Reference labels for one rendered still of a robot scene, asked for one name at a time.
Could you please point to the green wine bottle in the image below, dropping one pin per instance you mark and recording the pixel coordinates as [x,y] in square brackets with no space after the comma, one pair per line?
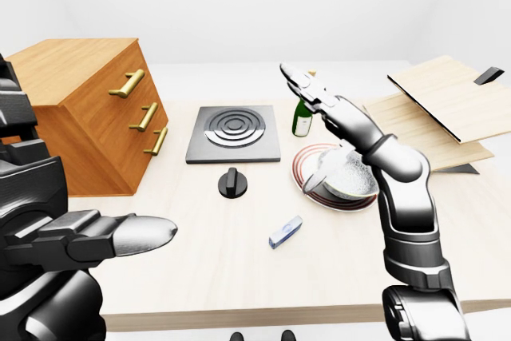
[303,121]

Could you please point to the pale wooden rack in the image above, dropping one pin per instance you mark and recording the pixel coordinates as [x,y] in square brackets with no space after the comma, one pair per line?
[439,93]

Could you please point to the round black knob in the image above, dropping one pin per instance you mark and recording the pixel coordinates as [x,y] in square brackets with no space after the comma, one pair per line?
[233,183]

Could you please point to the patterned black bowl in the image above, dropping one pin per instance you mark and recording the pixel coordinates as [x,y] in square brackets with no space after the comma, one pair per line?
[355,181]

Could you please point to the small blue white box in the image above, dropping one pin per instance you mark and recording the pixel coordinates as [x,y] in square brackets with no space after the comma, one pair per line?
[285,232]

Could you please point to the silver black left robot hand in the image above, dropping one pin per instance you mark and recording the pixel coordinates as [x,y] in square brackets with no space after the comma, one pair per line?
[36,197]

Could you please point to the small dark rounded shape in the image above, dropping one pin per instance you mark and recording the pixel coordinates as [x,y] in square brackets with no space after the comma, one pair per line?
[237,337]
[287,335]

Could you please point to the flat dark stove plate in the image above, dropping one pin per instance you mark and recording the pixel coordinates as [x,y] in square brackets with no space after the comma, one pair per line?
[235,129]

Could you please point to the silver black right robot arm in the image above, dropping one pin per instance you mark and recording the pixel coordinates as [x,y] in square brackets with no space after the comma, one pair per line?
[411,213]

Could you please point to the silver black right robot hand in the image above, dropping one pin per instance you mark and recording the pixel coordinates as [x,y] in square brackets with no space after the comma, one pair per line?
[351,121]

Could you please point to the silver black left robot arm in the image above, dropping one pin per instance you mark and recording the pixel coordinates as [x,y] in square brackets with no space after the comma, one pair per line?
[60,309]

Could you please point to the wooden cabinet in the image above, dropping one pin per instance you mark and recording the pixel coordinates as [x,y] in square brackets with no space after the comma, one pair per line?
[68,69]

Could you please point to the white plate with red rings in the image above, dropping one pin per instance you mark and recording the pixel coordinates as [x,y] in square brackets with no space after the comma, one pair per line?
[305,157]

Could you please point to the wooden cabinet drawer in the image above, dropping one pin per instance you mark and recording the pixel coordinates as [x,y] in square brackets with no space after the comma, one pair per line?
[108,105]
[139,161]
[125,135]

